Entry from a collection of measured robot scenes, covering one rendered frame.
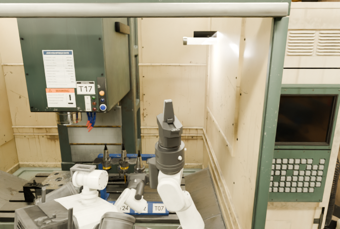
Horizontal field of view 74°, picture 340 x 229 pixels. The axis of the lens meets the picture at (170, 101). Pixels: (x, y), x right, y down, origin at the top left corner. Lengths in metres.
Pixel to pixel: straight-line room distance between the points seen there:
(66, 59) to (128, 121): 0.90
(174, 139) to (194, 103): 1.71
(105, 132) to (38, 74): 0.87
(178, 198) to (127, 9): 0.57
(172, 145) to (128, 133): 1.45
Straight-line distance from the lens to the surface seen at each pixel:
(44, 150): 2.86
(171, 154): 0.65
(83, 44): 1.30
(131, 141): 2.10
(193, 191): 1.96
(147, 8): 0.72
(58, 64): 1.36
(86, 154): 2.22
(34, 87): 1.45
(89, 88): 1.32
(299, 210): 1.73
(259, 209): 1.01
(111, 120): 2.02
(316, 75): 1.41
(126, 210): 1.58
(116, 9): 0.74
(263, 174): 0.93
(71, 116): 1.56
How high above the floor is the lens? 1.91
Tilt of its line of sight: 14 degrees down
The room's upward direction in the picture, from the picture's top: straight up
